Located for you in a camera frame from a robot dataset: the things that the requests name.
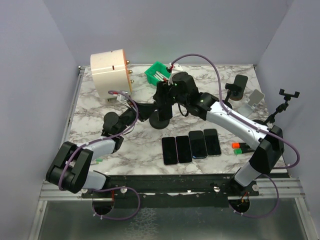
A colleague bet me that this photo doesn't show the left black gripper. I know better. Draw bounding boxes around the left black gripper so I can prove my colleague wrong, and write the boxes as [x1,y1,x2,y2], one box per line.
[116,98,157,135]

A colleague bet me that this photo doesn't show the purple phone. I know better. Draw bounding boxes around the purple phone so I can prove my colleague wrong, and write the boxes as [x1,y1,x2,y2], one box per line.
[161,137,178,166]

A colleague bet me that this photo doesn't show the silver phone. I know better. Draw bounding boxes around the silver phone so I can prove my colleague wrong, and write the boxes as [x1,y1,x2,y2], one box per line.
[175,135,192,164]

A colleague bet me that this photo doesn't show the black phone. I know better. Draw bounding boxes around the black phone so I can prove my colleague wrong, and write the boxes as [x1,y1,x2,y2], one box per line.
[188,130,208,159]

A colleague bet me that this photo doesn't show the dark phone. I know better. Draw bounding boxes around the dark phone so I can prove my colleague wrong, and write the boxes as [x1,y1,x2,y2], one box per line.
[203,128,222,156]

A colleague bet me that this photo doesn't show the black round base phone stand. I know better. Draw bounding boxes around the black round base phone stand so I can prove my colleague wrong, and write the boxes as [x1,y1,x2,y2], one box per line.
[223,83,245,109]

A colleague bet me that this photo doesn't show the black tripod phone stand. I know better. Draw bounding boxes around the black tripod phone stand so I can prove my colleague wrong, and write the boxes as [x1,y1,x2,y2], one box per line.
[254,88,300,126]

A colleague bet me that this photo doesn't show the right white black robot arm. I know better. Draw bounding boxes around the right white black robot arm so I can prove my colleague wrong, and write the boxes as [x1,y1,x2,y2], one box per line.
[153,71,284,196]

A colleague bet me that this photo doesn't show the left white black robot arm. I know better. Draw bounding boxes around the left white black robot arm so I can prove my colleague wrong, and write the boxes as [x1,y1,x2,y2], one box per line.
[45,102,157,198]

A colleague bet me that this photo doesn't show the white markers in bin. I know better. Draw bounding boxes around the white markers in bin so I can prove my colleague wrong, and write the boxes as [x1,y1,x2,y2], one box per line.
[153,71,169,82]

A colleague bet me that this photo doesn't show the green plastic bin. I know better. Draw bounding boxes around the green plastic bin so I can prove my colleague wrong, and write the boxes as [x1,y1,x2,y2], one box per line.
[144,61,171,86]

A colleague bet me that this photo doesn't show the cream cylindrical drum device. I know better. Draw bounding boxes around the cream cylindrical drum device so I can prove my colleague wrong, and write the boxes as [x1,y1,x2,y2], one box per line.
[90,49,133,99]

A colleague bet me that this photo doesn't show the small green white pen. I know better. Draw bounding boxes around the small green white pen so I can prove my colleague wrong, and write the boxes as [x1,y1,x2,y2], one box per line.
[90,158,103,165]

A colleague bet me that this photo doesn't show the orange cap marker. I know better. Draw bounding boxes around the orange cap marker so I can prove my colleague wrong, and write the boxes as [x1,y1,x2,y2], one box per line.
[231,142,250,149]

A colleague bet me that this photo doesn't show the green cap marker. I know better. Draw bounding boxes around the green cap marker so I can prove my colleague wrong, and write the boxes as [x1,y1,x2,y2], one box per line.
[233,147,255,155]

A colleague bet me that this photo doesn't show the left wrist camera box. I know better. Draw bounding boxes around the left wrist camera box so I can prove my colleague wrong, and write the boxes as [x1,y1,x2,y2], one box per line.
[116,91,130,103]

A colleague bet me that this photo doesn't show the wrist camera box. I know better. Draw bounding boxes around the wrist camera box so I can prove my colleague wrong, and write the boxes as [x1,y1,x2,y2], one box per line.
[167,62,184,85]
[116,91,130,103]

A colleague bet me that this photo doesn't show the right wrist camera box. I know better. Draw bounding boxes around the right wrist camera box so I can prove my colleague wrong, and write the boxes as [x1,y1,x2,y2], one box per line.
[167,62,184,85]

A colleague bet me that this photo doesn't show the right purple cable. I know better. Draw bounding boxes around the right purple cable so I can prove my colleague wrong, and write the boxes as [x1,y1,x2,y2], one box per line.
[171,53,301,219]

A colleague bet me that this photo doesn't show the black front mounting rail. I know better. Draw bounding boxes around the black front mounting rail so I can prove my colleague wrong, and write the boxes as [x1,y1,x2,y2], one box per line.
[81,173,259,208]

